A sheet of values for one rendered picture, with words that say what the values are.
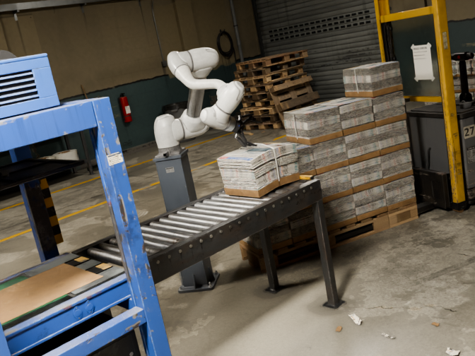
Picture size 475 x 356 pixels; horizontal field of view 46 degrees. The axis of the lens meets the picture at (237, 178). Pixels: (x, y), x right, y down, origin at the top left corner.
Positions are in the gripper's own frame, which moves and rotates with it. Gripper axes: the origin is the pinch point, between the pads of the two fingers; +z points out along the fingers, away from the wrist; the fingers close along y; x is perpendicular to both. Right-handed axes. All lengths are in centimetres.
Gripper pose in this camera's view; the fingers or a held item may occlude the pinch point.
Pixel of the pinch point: (256, 133)
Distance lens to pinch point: 333.7
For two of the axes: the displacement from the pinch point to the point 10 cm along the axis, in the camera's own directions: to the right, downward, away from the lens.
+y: -1.7, 9.8, -0.9
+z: 7.1, 1.9, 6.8
